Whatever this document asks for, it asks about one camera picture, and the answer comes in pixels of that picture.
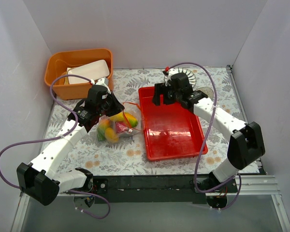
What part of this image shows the yellow corn cob toy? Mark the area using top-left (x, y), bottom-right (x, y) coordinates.
top-left (110, 112), bottom-right (125, 122)

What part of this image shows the green orange mango toy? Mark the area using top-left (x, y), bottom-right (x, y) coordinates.
top-left (96, 119), bottom-right (110, 141)

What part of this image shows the red apple toy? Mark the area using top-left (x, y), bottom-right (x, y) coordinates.
top-left (115, 122), bottom-right (129, 134)

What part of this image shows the clear zip top bag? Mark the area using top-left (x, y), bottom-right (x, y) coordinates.
top-left (96, 101), bottom-right (144, 144)

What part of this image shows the yellow orange mango toy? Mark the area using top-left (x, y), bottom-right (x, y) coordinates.
top-left (123, 113), bottom-right (138, 128)

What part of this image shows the orange fruit toy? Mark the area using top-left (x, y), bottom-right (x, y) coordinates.
top-left (104, 128), bottom-right (119, 143)

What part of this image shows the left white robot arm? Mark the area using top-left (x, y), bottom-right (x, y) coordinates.
top-left (16, 84), bottom-right (124, 205)

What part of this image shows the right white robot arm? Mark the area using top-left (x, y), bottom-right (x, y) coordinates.
top-left (152, 72), bottom-right (265, 192)

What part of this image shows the striped round plate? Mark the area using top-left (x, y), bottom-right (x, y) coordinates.
top-left (164, 67), bottom-right (197, 87)

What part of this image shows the speckled grey round dish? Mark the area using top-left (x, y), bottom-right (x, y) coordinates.
top-left (198, 87), bottom-right (214, 99)

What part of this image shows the yellow item in tub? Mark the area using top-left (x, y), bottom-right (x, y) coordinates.
top-left (59, 68), bottom-right (70, 85)

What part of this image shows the white rectangular dish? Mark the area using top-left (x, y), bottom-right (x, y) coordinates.
top-left (66, 59), bottom-right (110, 80)

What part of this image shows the red plastic tray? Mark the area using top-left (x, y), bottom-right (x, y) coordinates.
top-left (138, 87), bottom-right (204, 161)

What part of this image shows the orange plastic tub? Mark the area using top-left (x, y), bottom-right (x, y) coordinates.
top-left (44, 48), bottom-right (114, 100)

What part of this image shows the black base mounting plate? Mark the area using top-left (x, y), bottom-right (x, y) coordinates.
top-left (87, 174), bottom-right (206, 204)

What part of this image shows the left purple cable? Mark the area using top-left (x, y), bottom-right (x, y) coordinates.
top-left (0, 74), bottom-right (111, 219)

